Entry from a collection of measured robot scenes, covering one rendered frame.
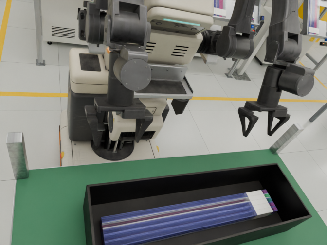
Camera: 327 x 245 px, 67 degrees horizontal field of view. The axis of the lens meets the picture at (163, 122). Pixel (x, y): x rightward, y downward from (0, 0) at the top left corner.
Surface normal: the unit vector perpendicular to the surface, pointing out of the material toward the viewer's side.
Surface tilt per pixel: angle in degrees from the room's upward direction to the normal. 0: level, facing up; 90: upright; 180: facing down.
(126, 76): 64
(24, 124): 0
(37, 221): 0
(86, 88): 90
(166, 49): 98
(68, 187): 0
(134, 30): 69
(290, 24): 44
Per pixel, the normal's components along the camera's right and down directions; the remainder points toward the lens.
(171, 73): 0.28, 0.75
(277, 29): -0.89, 0.01
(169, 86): 0.29, -0.66
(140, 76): 0.38, 0.38
